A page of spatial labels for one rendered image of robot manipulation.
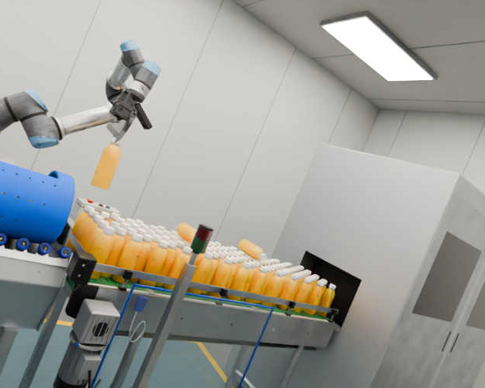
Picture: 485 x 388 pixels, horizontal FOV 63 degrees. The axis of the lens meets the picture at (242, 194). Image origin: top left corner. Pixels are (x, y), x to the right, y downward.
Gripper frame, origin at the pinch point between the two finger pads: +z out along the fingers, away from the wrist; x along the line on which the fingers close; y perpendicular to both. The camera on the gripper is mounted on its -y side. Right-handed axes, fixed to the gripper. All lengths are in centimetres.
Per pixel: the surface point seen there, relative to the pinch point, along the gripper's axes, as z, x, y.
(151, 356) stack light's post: 68, 22, -46
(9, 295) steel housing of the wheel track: 68, -1, 5
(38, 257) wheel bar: 52, 0, 3
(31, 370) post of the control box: 111, -48, -34
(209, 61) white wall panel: -181, -248, -120
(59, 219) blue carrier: 36.8, 5.8, 5.1
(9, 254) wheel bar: 55, 1, 13
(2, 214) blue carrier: 42.7, 5.7, 21.9
